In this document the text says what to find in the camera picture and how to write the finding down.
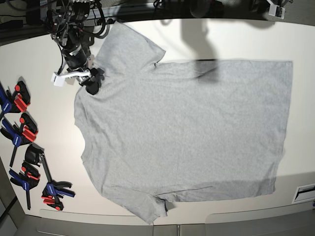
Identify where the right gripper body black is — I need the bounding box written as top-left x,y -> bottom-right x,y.
63,48 -> 91,73

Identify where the grey T-shirt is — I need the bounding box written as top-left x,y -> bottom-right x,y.
74,22 -> 293,224

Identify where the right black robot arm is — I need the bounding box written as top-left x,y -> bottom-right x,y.
47,0 -> 109,95

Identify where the top blue red bar clamp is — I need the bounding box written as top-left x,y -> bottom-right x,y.
0,80 -> 31,119

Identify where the blue red bar clamp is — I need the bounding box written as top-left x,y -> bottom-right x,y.
0,80 -> 31,119
9,161 -> 40,210
0,112 -> 38,167

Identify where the long bar clamp black pad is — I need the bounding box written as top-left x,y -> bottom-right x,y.
25,145 -> 75,211

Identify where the white label plate on table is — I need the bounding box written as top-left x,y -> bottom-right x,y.
292,183 -> 315,204

